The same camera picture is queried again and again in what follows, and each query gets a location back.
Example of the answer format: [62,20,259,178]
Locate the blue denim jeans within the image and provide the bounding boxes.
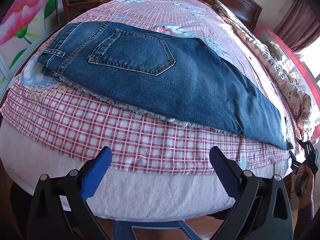
[38,21,293,150]

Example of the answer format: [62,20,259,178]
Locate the person's right hand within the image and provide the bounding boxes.
[294,166,314,210]

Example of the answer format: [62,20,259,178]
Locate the floral swirl quilt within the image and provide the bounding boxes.
[208,0,315,139]

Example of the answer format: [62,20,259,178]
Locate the pink plaid bed sheet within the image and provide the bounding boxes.
[1,0,299,174]

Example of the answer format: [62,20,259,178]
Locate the maroon window curtain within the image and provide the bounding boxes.
[273,0,319,53]

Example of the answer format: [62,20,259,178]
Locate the red framed picture board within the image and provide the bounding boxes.
[253,25,319,98]

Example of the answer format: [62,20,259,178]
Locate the window with dark frame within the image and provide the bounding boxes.
[298,39,320,88]

